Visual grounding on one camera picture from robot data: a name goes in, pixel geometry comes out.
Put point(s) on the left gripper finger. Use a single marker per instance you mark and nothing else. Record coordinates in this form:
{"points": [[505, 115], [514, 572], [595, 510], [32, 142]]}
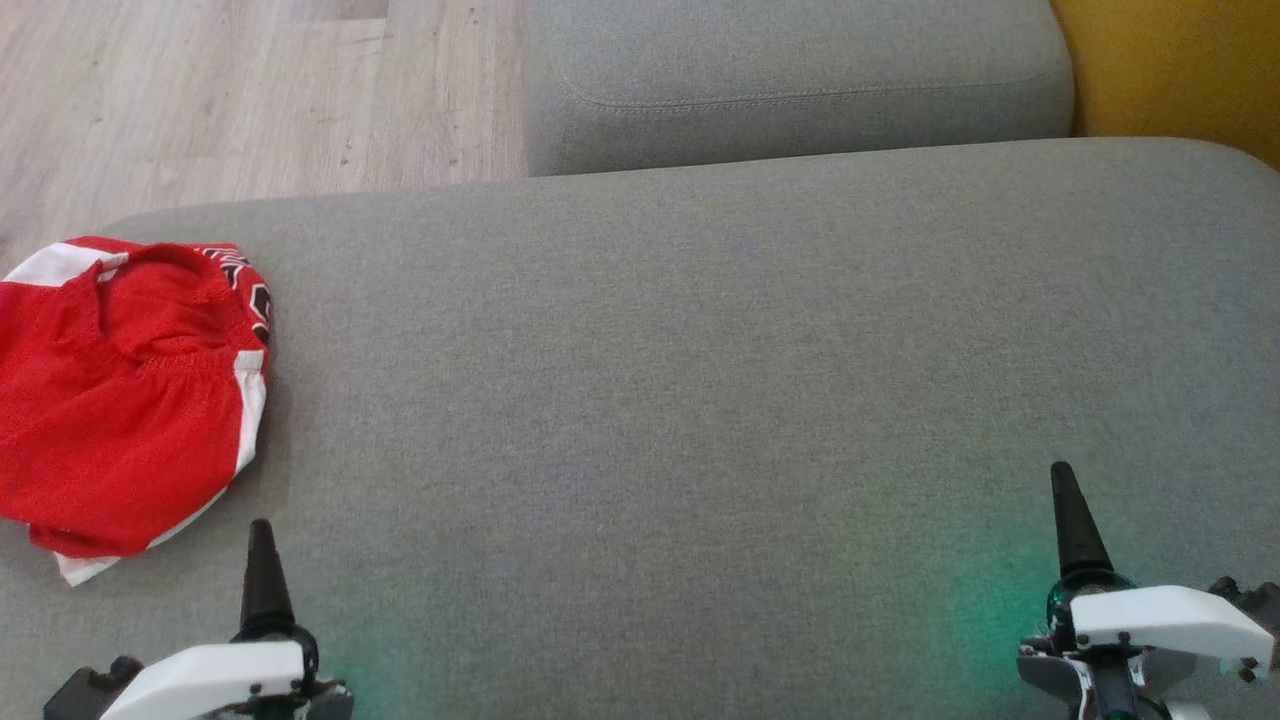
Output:
{"points": [[266, 585]]}

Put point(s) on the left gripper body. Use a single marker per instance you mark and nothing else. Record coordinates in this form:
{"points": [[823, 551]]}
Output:
{"points": [[322, 698]]}

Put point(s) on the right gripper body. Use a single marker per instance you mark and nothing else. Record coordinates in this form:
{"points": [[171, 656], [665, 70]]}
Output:
{"points": [[1110, 675]]}

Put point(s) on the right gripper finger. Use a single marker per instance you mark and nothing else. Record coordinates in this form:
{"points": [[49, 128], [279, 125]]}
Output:
{"points": [[1078, 535]]}

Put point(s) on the red white basketball jersey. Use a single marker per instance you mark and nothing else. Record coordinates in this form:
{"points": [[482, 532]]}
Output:
{"points": [[120, 430]]}

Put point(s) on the large grey sofa seat cushion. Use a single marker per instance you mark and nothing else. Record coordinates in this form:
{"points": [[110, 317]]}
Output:
{"points": [[680, 400]]}

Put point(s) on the yellow fabric backrest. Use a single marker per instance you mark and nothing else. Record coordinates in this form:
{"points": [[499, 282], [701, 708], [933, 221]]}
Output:
{"points": [[1180, 70]]}

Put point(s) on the small grey sofa cushion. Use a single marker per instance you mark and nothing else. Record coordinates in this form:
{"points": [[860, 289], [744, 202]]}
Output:
{"points": [[800, 70]]}

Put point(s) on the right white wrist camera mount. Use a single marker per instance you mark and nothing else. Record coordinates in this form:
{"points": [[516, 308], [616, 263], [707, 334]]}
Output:
{"points": [[1170, 620]]}

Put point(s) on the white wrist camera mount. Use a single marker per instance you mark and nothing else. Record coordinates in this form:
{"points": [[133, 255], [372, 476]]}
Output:
{"points": [[1170, 620], [200, 680]]}

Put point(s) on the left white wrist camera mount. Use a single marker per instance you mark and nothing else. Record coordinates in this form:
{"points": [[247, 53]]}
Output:
{"points": [[200, 680]]}

